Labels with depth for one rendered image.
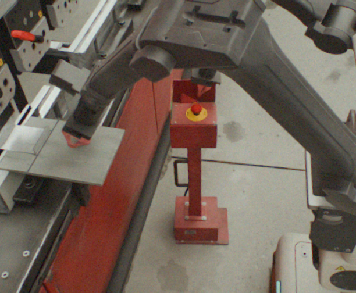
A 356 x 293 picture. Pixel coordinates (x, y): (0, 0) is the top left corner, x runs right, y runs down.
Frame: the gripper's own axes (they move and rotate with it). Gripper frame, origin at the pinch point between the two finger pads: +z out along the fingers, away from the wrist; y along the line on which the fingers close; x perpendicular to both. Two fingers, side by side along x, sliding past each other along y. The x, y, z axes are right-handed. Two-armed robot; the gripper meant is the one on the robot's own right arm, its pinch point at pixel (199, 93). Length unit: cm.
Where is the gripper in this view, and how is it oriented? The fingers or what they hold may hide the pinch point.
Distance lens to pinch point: 152.8
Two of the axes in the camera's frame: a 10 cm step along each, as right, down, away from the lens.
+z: -2.3, 6.5, 7.3
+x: -0.3, 7.4, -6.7
